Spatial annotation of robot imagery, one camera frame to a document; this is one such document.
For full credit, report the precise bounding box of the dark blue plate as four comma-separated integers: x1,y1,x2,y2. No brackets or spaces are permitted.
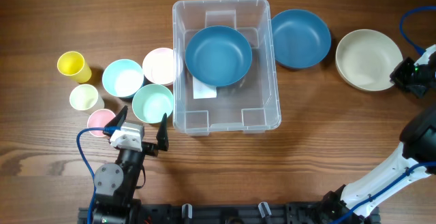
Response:
271,9,332,69
185,25,253,87

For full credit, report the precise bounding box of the yellow cup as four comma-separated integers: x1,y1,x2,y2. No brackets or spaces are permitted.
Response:
57,51,92,83

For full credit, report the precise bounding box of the mint green bowl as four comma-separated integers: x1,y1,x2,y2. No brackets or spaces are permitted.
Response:
132,84,174,124

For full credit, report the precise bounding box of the right blue cable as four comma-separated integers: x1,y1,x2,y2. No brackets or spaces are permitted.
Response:
328,5,436,224

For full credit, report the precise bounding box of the cream cup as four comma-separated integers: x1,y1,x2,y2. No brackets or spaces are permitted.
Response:
69,84,105,114

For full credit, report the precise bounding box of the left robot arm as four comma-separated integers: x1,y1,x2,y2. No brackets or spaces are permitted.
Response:
87,106,169,224

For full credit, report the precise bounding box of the pink bowl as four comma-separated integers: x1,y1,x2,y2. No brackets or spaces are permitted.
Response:
142,48,174,86

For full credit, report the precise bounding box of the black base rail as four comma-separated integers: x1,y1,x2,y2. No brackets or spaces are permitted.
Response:
77,202,381,224

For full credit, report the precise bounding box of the light blue bowl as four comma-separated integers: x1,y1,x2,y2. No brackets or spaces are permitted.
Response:
102,59,145,99

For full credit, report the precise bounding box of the pink cup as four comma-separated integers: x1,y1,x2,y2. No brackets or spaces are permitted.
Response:
87,109,115,128

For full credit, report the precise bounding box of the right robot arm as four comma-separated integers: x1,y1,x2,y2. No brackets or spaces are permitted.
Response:
315,46,435,223

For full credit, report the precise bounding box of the cream plate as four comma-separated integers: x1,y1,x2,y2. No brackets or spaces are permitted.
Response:
335,29,403,92

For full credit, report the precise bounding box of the white label in bin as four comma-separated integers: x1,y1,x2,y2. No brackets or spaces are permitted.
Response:
193,77,217,99

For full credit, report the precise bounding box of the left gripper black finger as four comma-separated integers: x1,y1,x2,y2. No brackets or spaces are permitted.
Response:
156,113,169,151
103,106,128,135

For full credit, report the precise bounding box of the clear plastic storage bin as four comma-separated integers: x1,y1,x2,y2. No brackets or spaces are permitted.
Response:
172,0,281,136

